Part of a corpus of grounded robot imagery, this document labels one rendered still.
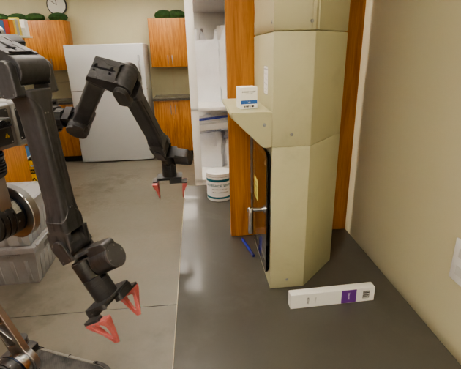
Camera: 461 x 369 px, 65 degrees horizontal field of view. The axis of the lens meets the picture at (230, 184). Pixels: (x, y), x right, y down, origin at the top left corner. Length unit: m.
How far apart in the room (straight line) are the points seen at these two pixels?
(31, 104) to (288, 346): 0.83
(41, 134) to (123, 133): 5.28
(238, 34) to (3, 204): 0.99
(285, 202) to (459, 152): 0.46
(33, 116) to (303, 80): 0.65
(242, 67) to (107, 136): 4.94
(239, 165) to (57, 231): 0.76
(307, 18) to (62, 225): 0.77
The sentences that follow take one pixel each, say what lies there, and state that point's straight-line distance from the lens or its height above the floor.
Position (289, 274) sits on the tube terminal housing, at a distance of 1.22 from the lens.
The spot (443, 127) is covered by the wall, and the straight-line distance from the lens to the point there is 1.10.
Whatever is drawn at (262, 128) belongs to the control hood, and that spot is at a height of 1.47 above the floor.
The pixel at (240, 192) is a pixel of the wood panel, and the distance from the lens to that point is 1.45.
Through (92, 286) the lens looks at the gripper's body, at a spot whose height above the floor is 1.17.
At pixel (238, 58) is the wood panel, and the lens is 1.35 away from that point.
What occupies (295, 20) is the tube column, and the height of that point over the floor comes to 1.73.
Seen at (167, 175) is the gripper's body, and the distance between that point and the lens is 1.49.
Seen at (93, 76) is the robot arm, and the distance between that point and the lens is 1.12.
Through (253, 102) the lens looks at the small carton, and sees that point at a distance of 1.06.
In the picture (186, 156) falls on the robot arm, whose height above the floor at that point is 1.29.
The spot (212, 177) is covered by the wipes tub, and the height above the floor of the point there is 1.07.
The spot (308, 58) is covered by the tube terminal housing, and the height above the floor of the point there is 1.64.
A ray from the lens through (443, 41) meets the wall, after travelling 1.13.
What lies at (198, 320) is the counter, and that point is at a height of 0.94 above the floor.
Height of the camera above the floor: 1.67
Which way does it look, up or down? 20 degrees down
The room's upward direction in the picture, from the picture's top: 2 degrees counter-clockwise
